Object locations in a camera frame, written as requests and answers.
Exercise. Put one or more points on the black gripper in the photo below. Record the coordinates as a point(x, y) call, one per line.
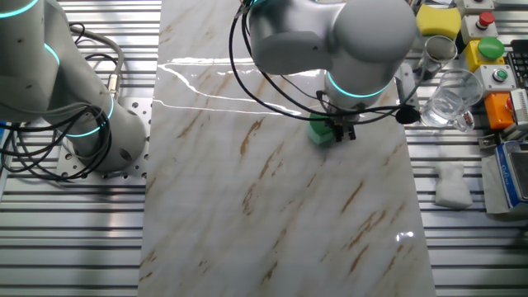
point(342, 119)

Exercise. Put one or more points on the green sponge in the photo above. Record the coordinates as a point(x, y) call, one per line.
point(318, 132)

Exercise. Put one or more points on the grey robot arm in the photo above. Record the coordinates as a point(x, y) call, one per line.
point(371, 33)

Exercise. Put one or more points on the yellow sponge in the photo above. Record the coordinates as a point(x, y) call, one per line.
point(439, 20)

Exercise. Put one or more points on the clear glass mug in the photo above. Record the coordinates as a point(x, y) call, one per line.
point(451, 101)

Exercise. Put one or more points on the white folded cloth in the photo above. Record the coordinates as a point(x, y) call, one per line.
point(451, 187)

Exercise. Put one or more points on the small clear glass cup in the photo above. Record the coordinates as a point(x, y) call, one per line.
point(439, 49)

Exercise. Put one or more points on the marble pattern board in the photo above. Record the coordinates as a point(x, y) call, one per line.
point(247, 227)

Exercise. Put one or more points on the orange box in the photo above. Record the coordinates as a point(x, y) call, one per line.
point(497, 111)

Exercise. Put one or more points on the grey box small green button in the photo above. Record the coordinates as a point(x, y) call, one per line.
point(500, 75)

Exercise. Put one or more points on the yellow box green button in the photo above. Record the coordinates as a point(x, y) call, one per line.
point(491, 48)

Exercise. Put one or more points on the blue white digital scale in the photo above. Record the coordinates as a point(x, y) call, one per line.
point(513, 173)

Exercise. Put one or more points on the white ribbed device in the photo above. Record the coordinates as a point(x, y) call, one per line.
point(519, 105)

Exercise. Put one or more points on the grey box red button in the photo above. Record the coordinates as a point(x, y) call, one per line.
point(486, 18)

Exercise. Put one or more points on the black keyboard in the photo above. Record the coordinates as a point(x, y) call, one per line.
point(519, 62)

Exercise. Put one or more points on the small metal bracket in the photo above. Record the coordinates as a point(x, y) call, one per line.
point(486, 141)

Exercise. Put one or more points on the plain grey switch box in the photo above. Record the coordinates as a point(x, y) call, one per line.
point(474, 5)

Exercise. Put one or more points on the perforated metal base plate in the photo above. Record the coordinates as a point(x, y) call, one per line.
point(136, 107)

